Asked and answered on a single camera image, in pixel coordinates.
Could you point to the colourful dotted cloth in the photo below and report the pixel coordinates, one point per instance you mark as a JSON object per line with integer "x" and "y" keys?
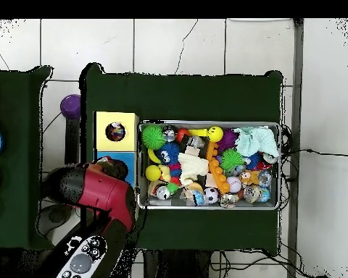
{"x": 115, "y": 131}

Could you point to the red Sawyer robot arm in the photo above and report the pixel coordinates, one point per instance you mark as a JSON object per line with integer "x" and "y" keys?
{"x": 104, "y": 194}

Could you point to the wooden box with three holes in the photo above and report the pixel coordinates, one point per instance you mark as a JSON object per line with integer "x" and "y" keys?
{"x": 130, "y": 124}

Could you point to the blue spiky rubber ball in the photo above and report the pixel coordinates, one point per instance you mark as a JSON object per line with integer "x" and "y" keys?
{"x": 168, "y": 153}

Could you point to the cream fluffy cloth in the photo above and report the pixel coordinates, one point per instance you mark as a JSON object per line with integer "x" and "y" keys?
{"x": 192, "y": 167}

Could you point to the green spiky rubber ball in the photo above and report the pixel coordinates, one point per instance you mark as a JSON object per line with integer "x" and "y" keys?
{"x": 232, "y": 159}
{"x": 153, "y": 137}

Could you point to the plain yellow ball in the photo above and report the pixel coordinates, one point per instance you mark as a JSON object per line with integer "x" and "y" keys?
{"x": 153, "y": 173}

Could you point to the yellow smiley face ball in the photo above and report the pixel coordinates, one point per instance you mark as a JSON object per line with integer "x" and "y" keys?
{"x": 215, "y": 133}

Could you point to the orange plastic block toy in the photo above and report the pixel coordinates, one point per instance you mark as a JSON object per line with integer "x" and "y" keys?
{"x": 219, "y": 175}

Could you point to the dark green table cloth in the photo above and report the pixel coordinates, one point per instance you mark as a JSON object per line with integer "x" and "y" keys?
{"x": 14, "y": 101}
{"x": 177, "y": 98}

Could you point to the black and white soccer ball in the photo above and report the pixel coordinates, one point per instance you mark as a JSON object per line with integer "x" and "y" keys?
{"x": 211, "y": 195}

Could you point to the white baseball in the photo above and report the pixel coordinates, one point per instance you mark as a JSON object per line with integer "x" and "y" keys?
{"x": 234, "y": 184}

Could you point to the mint green knitted cloth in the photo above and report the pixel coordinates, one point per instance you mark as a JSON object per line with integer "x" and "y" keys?
{"x": 256, "y": 142}

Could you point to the purple round lid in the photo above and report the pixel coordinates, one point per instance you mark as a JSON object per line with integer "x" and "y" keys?
{"x": 71, "y": 105}

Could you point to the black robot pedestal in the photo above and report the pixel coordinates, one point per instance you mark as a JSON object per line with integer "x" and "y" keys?
{"x": 177, "y": 266}

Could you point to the grey metal rail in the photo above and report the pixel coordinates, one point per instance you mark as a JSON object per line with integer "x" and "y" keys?
{"x": 297, "y": 58}

